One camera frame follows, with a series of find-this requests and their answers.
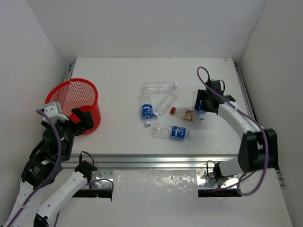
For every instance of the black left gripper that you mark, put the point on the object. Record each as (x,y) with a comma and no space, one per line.
(77,123)

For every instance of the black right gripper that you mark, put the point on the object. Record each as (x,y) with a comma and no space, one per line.
(201,96)

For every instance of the red cap clear bottle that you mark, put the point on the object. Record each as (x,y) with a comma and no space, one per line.
(187,114)

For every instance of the clear bottle blue cap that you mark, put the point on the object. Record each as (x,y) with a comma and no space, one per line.
(166,103)

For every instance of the blue label bottle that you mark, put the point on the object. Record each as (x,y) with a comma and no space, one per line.
(170,132)
(146,110)

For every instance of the clear unlabelled plastic bottle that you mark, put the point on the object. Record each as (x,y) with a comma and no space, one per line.
(160,87)

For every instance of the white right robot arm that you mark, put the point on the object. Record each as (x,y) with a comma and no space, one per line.
(252,155)

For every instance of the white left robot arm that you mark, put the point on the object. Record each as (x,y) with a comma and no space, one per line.
(44,164)

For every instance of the red mesh plastic bin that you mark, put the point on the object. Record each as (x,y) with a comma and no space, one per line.
(77,93)

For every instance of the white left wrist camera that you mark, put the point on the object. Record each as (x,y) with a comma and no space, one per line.
(54,112)

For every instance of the aluminium right side rail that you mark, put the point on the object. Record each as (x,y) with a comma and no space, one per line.
(244,91)

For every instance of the aluminium table rail front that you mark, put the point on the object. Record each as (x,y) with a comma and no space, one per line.
(202,165)

